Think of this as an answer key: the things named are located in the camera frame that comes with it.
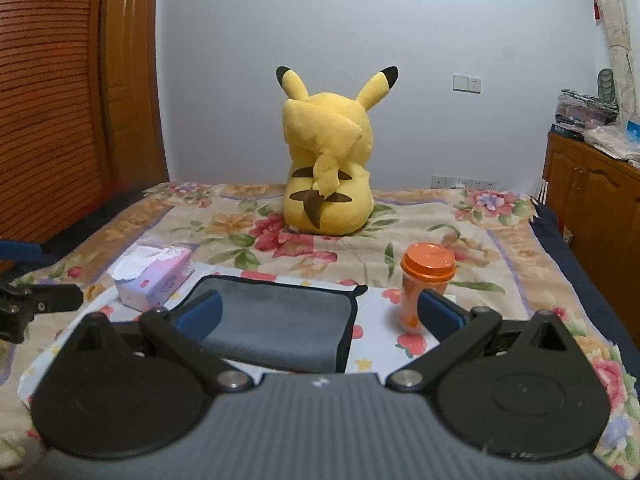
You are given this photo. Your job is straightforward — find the wooden cabinet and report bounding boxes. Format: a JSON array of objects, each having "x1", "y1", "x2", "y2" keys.
[{"x1": 541, "y1": 131, "x2": 640, "y2": 307}]

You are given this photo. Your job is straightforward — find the pink tissue pack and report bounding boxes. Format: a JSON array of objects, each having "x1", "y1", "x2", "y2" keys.
[{"x1": 108, "y1": 245, "x2": 196, "y2": 311}]

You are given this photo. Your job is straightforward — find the yellow plush toy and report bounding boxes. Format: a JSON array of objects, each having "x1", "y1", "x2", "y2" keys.
[{"x1": 275, "y1": 65, "x2": 400, "y2": 237}]

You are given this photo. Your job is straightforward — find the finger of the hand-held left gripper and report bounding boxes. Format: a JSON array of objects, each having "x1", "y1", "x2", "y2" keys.
[
  {"x1": 0, "y1": 282, "x2": 85, "y2": 345},
  {"x1": 0, "y1": 239, "x2": 44, "y2": 265}
]

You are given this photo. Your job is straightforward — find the stack of magazines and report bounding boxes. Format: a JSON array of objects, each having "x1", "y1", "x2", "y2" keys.
[{"x1": 551, "y1": 88, "x2": 619, "y2": 142}]

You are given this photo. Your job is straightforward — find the wooden louvred wardrobe door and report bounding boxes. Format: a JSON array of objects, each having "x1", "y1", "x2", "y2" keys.
[{"x1": 0, "y1": 0, "x2": 112, "y2": 248}]

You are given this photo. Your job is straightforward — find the cream patterned curtain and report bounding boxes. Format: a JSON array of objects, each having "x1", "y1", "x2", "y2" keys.
[{"x1": 582, "y1": 0, "x2": 635, "y2": 128}]

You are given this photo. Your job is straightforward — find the folded white cloth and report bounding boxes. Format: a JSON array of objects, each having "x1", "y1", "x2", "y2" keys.
[{"x1": 583, "y1": 124, "x2": 640, "y2": 168}]

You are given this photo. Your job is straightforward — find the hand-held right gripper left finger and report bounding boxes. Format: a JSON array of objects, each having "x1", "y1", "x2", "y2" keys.
[{"x1": 64, "y1": 289, "x2": 254, "y2": 394}]

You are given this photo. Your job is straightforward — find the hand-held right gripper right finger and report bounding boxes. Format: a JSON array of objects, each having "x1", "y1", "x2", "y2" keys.
[{"x1": 385, "y1": 289, "x2": 582, "y2": 394}]

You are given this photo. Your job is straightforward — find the white wall switch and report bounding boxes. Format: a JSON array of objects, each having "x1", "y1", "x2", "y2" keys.
[{"x1": 452, "y1": 74, "x2": 482, "y2": 95}]

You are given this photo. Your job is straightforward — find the grey towel with black border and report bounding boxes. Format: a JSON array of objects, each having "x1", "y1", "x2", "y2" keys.
[{"x1": 172, "y1": 274, "x2": 369, "y2": 375}]

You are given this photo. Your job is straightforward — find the orange lidded cup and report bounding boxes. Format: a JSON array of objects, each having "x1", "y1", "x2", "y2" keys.
[{"x1": 398, "y1": 242, "x2": 458, "y2": 334}]

